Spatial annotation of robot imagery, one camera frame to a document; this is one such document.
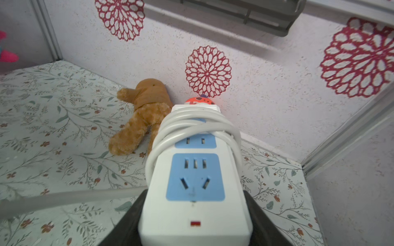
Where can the brown plush toy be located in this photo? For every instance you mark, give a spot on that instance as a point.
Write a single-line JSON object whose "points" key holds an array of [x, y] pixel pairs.
{"points": [[152, 104]]}

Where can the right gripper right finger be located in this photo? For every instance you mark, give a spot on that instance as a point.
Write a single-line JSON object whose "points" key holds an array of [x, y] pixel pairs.
{"points": [[264, 232]]}

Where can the white power strip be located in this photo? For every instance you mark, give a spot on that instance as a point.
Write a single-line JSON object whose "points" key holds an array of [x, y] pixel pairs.
{"points": [[195, 197]]}

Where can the upper pink white plush doll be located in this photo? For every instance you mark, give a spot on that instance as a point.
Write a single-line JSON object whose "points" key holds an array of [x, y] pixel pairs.
{"points": [[8, 57]]}

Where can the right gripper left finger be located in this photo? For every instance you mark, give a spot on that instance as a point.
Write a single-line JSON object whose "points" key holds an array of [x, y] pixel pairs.
{"points": [[125, 233]]}

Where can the red shark plush toy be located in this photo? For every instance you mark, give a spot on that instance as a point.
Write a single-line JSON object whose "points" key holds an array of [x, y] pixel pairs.
{"points": [[199, 100]]}

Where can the grey wall shelf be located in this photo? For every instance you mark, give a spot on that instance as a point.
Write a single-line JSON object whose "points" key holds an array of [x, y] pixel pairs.
{"points": [[274, 17]]}

